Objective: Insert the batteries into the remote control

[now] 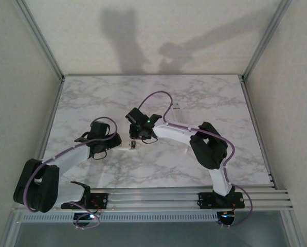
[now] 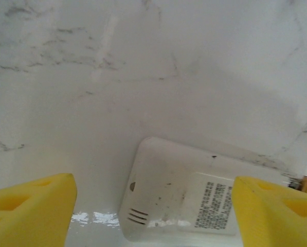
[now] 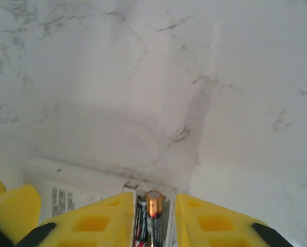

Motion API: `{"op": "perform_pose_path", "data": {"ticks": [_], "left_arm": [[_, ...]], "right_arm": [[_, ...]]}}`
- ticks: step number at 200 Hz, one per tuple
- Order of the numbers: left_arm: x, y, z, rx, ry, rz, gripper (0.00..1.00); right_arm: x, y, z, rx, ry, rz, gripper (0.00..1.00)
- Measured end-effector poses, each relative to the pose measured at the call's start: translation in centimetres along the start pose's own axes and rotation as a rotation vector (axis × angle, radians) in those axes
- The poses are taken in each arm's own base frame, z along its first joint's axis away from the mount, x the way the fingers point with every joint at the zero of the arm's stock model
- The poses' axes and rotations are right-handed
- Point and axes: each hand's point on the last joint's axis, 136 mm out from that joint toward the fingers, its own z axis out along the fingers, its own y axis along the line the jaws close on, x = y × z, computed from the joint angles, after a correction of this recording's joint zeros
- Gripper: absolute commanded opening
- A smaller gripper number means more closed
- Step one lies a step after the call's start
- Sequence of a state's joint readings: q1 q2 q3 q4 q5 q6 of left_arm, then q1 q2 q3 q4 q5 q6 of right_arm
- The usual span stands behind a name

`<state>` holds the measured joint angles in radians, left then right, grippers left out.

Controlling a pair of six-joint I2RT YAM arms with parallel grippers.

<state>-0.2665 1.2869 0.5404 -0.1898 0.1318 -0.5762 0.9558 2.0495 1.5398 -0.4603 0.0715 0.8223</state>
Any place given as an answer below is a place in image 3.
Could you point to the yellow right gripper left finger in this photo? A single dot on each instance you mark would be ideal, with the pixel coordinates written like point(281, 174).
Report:
point(91, 226)

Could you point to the white remote with display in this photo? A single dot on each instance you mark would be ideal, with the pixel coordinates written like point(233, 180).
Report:
point(91, 185)

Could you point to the small dark cap piece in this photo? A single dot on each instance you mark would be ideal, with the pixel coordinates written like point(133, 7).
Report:
point(153, 203)

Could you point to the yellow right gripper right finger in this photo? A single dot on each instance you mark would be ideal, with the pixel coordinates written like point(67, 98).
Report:
point(215, 226)

